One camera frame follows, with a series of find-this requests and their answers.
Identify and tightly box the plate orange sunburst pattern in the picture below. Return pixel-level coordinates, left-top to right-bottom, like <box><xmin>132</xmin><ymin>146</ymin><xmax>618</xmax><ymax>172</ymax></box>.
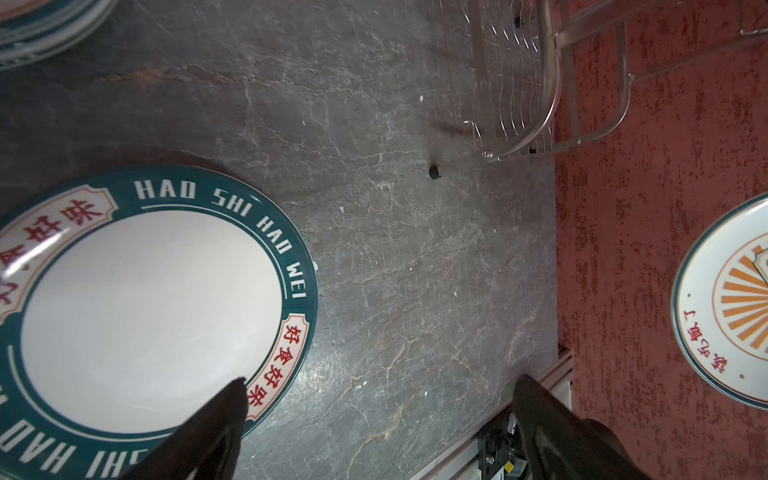
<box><xmin>670</xmin><ymin>194</ymin><xmax>767</xmax><ymax>410</ymax></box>

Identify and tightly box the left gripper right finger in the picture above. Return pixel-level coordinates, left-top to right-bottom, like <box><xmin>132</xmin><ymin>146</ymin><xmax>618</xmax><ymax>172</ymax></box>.
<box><xmin>512</xmin><ymin>375</ymin><xmax>648</xmax><ymax>479</ymax></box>

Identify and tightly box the patterned plate green rim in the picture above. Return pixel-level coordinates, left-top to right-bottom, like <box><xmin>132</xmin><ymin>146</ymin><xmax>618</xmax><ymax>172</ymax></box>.
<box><xmin>1</xmin><ymin>166</ymin><xmax>318</xmax><ymax>479</ymax></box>

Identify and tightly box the chrome wire dish rack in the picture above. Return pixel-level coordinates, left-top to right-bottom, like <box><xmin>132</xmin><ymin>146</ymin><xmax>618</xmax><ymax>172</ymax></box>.
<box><xmin>429</xmin><ymin>1</ymin><xmax>767</xmax><ymax>180</ymax></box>

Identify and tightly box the white plate black quatrefoil emblem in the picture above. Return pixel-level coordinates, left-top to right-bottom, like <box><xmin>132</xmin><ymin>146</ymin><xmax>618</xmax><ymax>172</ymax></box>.
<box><xmin>1</xmin><ymin>0</ymin><xmax>117</xmax><ymax>71</ymax></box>

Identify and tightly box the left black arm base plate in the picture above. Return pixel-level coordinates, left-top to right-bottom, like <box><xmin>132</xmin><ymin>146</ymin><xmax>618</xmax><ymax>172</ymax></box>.
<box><xmin>477</xmin><ymin>408</ymin><xmax>531</xmax><ymax>480</ymax></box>

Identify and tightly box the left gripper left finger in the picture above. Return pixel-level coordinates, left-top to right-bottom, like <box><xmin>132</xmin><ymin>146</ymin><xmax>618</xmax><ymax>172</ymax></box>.
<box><xmin>122</xmin><ymin>379</ymin><xmax>248</xmax><ymax>479</ymax></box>

